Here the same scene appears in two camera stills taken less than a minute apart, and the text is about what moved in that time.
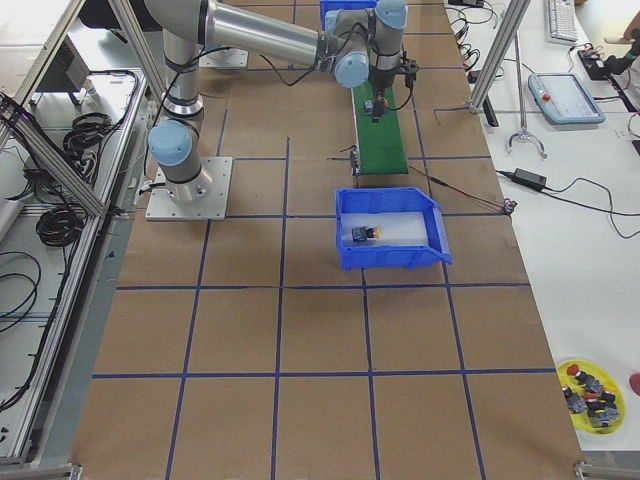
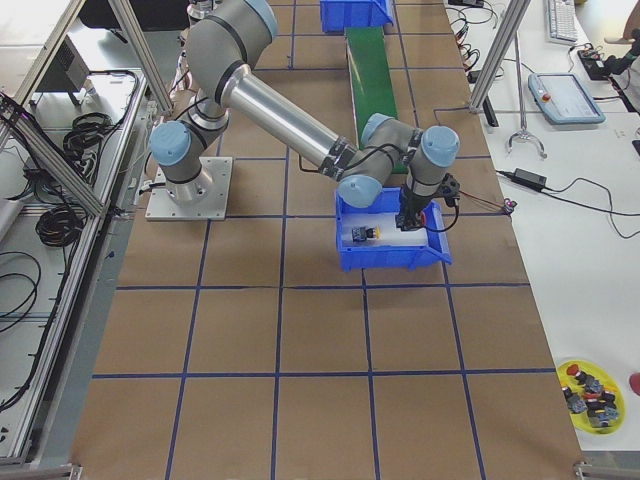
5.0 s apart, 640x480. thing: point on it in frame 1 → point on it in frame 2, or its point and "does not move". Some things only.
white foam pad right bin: [399, 229] does not move
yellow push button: [373, 232] does not move
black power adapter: [530, 179] does not move
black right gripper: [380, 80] → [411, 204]
